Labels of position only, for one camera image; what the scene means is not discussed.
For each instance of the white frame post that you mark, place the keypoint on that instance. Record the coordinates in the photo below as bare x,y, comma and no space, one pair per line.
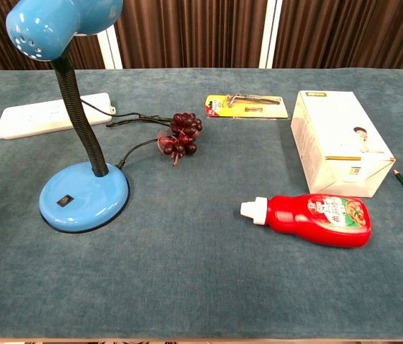
271,32
111,50

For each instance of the blue tablecloth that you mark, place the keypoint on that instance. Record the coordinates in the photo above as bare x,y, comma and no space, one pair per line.
201,279

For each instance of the blue gooseneck desk lamp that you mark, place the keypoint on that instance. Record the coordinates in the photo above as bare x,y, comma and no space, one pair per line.
79,200

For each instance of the white power strip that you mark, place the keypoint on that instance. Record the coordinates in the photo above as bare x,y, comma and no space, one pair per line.
33,118

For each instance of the white carton box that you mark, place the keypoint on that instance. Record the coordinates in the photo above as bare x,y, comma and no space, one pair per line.
330,136

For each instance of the red ketchup bottle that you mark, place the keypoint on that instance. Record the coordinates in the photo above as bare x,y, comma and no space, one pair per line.
294,218

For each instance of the dark red grape bunch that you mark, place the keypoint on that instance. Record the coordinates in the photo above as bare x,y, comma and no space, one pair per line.
183,138

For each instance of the yellow razor blister pack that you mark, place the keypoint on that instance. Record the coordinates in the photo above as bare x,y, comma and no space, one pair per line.
247,113

